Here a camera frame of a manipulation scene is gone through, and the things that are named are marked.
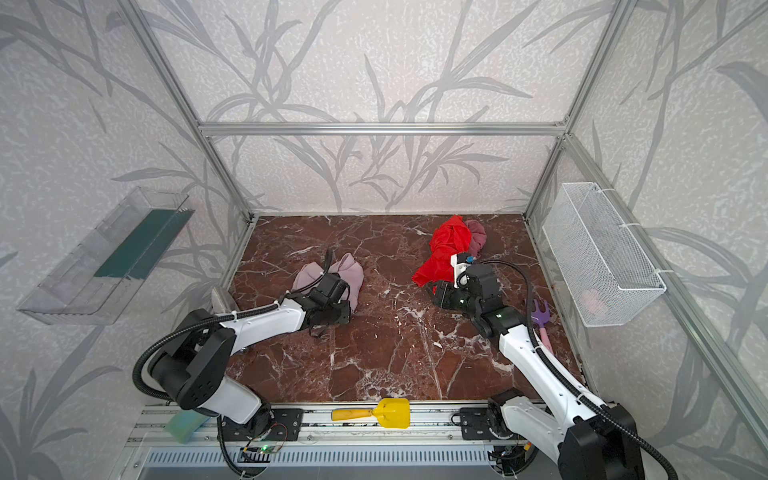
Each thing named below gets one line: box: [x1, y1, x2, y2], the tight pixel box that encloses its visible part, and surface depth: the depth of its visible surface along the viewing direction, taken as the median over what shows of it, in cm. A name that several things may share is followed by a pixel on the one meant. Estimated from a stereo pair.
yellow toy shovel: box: [331, 398, 410, 429], surface depth 75 cm
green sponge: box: [165, 409, 211, 444], surface depth 74 cm
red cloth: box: [412, 215, 472, 293], surface depth 101 cm
